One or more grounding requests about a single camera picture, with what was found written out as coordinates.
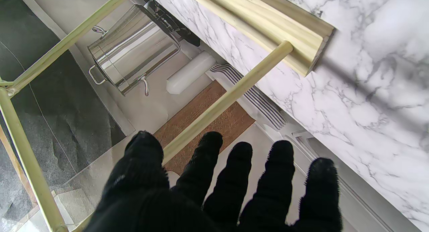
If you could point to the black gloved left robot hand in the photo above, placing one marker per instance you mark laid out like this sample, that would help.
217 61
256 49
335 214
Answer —
150 198

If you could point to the brown printed cutting board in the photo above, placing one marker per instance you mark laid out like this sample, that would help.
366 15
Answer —
231 123

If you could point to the printed white bottle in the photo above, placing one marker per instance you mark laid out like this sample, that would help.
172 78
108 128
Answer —
191 72

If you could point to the printed steel stock pot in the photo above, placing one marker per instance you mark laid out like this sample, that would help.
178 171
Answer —
134 47

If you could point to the wooden hanging rack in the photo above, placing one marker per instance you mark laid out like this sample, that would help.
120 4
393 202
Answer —
268 20

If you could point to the dark printed wall panel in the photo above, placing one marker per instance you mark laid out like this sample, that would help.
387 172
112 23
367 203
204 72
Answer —
67 118

